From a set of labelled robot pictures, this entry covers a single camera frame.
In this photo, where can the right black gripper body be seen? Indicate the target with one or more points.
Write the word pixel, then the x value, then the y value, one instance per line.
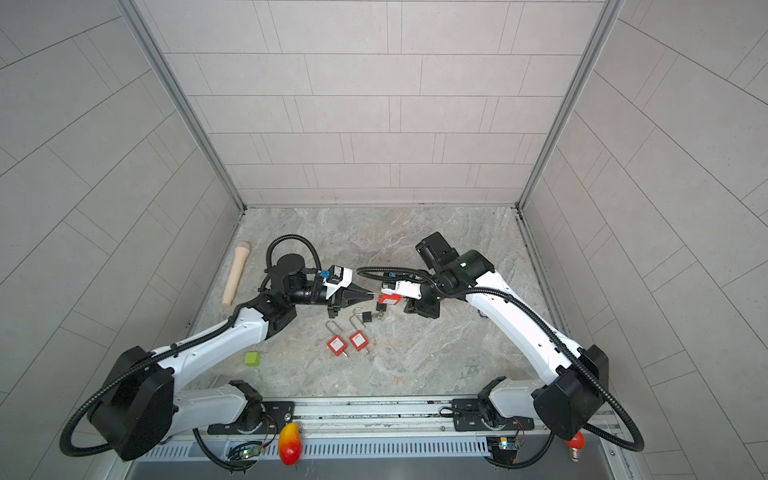
pixel 427 305

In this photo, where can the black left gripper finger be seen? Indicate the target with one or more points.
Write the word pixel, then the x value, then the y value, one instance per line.
pixel 355 300
pixel 360 291

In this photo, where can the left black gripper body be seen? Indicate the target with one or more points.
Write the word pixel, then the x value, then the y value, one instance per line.
pixel 331 310

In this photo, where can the red padlock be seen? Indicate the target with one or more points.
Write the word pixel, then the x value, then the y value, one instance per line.
pixel 358 339
pixel 337 344
pixel 389 299

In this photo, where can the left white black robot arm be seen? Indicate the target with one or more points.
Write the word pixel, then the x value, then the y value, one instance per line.
pixel 139 404

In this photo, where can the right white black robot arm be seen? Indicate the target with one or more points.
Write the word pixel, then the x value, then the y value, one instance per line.
pixel 571 391

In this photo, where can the green cube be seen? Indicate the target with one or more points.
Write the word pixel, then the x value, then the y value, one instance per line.
pixel 252 359

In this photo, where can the beige toy microphone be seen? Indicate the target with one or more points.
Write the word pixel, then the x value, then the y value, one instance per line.
pixel 241 253

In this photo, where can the yellow red mango toy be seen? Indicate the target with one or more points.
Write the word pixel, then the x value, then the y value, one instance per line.
pixel 290 446

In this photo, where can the right circuit board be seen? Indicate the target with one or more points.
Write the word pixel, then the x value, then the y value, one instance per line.
pixel 502 451

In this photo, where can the circuit board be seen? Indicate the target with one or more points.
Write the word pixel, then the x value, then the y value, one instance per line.
pixel 502 451
pixel 245 454

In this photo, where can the left circuit board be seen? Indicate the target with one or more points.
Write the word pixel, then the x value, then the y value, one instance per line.
pixel 245 454

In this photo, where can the red light bulb toy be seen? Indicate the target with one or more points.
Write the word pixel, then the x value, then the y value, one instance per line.
pixel 575 445

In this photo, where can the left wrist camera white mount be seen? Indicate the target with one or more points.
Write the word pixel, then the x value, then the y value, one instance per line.
pixel 335 278

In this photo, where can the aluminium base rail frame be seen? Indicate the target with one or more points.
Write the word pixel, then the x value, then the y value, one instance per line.
pixel 407 437

